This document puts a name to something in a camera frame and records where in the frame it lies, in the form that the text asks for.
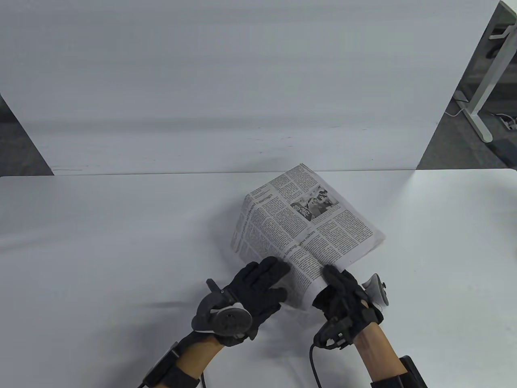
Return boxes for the person's right hand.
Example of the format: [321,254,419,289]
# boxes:
[313,265,384,343]

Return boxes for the person's left hand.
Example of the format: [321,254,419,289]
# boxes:
[220,257,291,325]

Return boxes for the printed newspaper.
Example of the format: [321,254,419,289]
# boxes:
[230,163,387,312]

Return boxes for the white and black right controller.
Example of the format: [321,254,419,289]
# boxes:
[361,274,391,314]

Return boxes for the white and black controller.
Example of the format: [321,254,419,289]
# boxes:
[192,278,255,346]
[361,274,391,314]

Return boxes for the white and black left controller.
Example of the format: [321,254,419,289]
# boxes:
[192,278,255,346]

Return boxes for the white backdrop board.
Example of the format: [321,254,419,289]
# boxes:
[0,0,501,176]

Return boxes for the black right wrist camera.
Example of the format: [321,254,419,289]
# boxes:
[314,317,354,349]

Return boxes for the black right camera cable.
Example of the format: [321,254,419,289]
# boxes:
[309,343,324,388]

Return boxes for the black right wrist strap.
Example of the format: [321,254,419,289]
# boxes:
[370,355,429,388]

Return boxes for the black wrist strap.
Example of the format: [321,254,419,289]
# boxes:
[370,355,429,388]
[141,342,201,388]

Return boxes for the black left wrist strap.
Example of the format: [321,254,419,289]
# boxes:
[141,342,201,388]

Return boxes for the white table leg frame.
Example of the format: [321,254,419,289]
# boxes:
[453,0,517,143]

